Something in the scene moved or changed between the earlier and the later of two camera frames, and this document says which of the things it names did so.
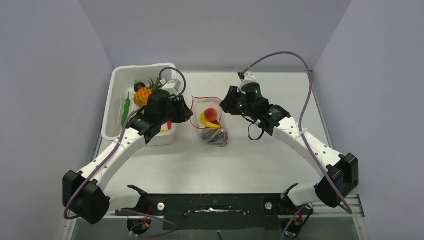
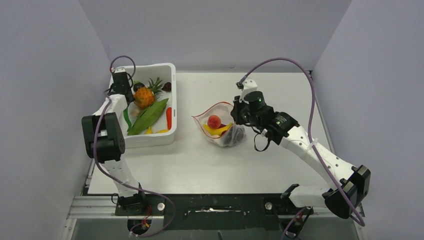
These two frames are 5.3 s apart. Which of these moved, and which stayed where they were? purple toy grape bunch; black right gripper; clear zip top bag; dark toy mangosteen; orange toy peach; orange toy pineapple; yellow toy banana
Moved: yellow toy banana; black right gripper; orange toy peach; purple toy grape bunch; clear zip top bag
Stayed: orange toy pineapple; dark toy mangosteen
